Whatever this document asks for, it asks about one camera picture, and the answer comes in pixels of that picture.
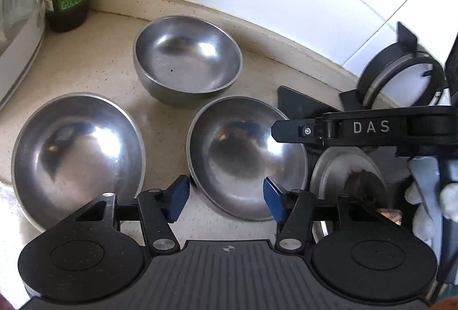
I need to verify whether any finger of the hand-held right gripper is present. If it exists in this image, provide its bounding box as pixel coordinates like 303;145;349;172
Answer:
271;112;340;148

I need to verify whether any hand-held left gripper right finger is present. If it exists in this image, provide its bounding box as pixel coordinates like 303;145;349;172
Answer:
263;177;385;253

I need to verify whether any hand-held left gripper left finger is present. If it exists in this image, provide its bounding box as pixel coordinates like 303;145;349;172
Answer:
73;175;190;255

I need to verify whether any stainless steel bowl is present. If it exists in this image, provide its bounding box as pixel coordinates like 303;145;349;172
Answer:
186;96;309;221
11;92;145;234
133;15;243;107

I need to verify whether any person's right hand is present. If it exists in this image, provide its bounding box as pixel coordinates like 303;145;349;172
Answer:
404;156;458;251

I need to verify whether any white appliance at left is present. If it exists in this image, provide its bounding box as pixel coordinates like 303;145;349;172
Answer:
0;0;46;110

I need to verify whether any black pan support ring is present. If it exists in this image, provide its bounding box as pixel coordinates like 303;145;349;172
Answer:
338;22;446;111

